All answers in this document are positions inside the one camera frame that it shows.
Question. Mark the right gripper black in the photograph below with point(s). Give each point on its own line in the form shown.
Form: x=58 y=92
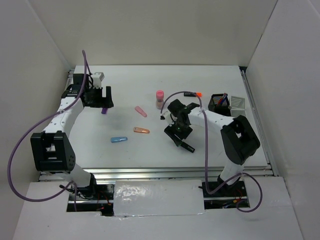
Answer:
x=169 y=131

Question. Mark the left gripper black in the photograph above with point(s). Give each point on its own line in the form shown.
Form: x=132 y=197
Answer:
x=103 y=102

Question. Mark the purple capped black highlighter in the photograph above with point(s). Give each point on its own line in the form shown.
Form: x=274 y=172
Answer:
x=104 y=111

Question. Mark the green capped black highlighter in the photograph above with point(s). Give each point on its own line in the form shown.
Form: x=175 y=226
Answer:
x=187 y=147

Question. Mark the red pen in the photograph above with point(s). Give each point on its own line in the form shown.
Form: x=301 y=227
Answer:
x=222 y=99

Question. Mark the blue pen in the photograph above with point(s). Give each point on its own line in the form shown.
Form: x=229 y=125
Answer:
x=225 y=98

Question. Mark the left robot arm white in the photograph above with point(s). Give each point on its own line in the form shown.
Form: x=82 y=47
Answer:
x=51 y=148

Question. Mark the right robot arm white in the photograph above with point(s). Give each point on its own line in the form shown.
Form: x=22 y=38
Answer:
x=238 y=138

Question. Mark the pink translucent cap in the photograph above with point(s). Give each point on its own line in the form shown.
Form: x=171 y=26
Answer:
x=141 y=111

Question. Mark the orange translucent cap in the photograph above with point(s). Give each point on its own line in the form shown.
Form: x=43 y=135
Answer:
x=141 y=130

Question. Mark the blue translucent cap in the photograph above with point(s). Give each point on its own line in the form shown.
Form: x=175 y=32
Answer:
x=118 y=139

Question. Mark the pink capped clear bottle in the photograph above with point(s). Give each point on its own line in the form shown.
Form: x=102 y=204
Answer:
x=159 y=99

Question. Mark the orange capped black highlighter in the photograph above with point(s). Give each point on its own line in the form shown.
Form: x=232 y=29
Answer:
x=192 y=94

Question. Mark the black mesh pen holder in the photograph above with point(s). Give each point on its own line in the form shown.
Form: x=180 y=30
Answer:
x=220 y=109

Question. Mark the white mesh container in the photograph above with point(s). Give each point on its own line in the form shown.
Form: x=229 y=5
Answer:
x=237 y=103

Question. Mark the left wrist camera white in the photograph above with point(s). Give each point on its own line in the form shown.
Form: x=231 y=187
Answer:
x=97 y=79

